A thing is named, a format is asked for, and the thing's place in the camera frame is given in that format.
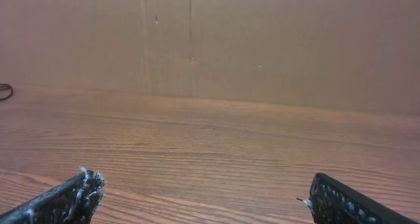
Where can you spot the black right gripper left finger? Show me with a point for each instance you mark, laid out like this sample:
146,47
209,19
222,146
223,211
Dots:
71,202

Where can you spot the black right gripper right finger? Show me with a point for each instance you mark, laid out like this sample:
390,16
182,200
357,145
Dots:
332,202

